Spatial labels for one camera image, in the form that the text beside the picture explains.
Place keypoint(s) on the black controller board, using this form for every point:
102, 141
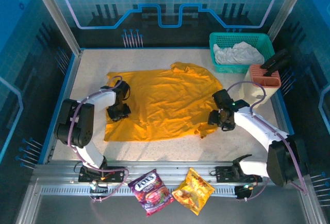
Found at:
99, 191
241, 193

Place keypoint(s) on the aluminium front rail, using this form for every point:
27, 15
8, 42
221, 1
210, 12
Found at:
165, 166

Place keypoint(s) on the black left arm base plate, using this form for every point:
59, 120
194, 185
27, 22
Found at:
117, 174

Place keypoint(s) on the teal plastic basket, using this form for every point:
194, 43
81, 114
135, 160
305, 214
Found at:
232, 37

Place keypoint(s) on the black right controller board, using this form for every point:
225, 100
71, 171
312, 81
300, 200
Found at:
241, 193

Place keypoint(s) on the purple candy bag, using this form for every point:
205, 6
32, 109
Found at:
150, 193

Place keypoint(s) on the white t-shirt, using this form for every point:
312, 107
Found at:
239, 52

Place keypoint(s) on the aluminium frame post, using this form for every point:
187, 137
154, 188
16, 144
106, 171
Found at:
56, 18
286, 10

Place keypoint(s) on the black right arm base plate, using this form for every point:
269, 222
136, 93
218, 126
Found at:
221, 175

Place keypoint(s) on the cream knife block pink top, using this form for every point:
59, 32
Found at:
268, 92

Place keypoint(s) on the yellow snack bag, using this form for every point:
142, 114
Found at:
193, 190

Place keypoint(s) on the black left controller board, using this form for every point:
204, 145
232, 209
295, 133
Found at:
99, 191

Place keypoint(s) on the yellow t-shirt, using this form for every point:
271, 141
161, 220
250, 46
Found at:
167, 105

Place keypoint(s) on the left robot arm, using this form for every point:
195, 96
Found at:
77, 121

